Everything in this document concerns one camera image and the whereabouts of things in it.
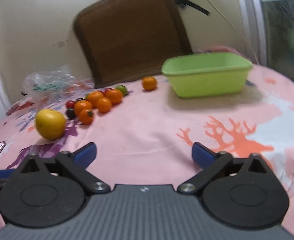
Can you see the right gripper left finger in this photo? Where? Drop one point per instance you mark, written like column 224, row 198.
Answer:
column 45, row 192

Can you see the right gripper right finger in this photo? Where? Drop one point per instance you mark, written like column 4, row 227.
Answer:
column 242, row 193

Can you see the large yellow grapefruit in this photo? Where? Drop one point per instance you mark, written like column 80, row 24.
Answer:
column 50, row 124

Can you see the red cherry tomato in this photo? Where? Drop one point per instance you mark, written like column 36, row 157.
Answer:
column 70, row 104

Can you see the green tomato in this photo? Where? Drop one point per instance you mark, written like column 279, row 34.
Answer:
column 122, row 89

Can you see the lone orange tangerine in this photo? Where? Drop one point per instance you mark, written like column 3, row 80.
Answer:
column 149, row 83

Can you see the clear plastic bag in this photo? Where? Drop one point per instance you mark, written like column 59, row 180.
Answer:
column 59, row 81

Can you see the pink deer bedsheet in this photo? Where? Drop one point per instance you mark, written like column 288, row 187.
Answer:
column 147, row 138

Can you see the green plastic basin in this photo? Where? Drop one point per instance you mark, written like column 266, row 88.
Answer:
column 207, row 74

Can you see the brown seat cushion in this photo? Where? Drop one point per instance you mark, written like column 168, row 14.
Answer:
column 126, row 40

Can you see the frosted glass door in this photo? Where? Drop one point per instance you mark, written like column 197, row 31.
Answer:
column 269, row 25

